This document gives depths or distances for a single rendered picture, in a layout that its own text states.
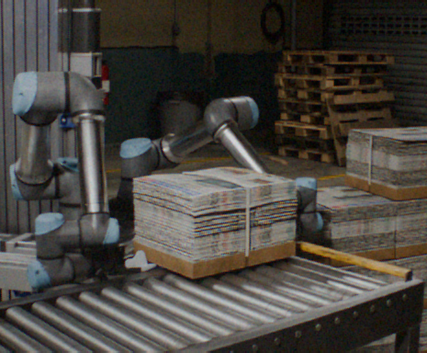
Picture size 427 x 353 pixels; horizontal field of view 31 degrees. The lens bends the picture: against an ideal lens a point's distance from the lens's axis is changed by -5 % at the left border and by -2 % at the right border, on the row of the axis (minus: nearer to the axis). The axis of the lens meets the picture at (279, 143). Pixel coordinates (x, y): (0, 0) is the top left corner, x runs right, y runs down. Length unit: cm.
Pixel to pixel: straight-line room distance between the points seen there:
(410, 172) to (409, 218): 18
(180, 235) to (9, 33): 103
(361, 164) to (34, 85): 154
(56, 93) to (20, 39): 64
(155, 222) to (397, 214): 116
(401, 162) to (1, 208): 148
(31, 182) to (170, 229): 51
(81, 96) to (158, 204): 36
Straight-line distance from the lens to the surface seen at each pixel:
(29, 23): 272
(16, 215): 282
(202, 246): 207
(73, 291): 201
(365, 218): 295
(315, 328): 184
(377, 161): 310
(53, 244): 206
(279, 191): 222
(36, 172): 240
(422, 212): 310
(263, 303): 194
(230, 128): 262
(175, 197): 208
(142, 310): 189
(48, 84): 213
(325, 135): 926
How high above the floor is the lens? 143
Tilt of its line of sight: 7 degrees down
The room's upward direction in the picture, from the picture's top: 1 degrees clockwise
